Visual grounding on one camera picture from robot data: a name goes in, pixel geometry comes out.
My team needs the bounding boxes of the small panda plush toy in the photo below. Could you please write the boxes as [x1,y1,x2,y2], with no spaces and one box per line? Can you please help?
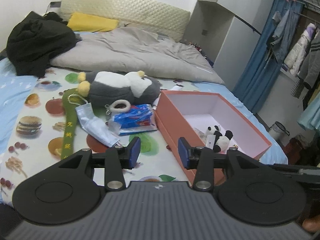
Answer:
[205,126,233,153]

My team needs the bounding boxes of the clear plastic bag with mask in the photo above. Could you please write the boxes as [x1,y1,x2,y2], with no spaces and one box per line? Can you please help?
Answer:
[75,103,120,147]

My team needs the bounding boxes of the blue plastic snack bag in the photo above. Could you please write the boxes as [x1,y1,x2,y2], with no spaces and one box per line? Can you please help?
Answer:
[108,104,157,136]

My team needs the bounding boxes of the white trash bin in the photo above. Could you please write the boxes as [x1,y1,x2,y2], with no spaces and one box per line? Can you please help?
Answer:
[268,121,290,142]

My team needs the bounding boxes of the grey white penguin plush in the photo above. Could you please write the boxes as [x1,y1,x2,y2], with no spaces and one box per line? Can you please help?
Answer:
[77,70,161,107]

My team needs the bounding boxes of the fruit print plastic tablecloth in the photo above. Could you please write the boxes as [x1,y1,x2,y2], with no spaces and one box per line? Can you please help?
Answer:
[0,65,226,203]

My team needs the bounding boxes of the blue curtain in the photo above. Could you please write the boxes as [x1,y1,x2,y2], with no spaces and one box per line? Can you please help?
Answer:
[233,0,303,114]

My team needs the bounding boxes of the grey duvet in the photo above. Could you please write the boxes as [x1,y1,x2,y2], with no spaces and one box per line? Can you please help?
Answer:
[50,27,224,85]

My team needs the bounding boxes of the hanging clothes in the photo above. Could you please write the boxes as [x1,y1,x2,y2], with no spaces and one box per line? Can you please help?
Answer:
[270,10,319,130]

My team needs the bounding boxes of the white wardrobe cabinet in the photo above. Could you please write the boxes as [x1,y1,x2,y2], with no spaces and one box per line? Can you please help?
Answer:
[183,0,273,90]

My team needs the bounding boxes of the yellow pillow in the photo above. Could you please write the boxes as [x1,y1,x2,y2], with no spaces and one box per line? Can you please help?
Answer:
[67,12,119,33]

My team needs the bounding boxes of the black clothing pile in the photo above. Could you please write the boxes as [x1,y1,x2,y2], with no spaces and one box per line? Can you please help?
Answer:
[6,11,81,77]

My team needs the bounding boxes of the cream quilted headboard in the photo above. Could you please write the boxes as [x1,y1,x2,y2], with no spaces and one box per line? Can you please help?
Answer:
[60,0,190,42]

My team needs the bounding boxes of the fluffy white ring keychain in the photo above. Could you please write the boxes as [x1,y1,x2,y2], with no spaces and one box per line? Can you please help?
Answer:
[105,99,131,116]

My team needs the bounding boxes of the green embroidered fabric strap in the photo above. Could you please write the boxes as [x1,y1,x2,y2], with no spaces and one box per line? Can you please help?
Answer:
[60,87,89,160]

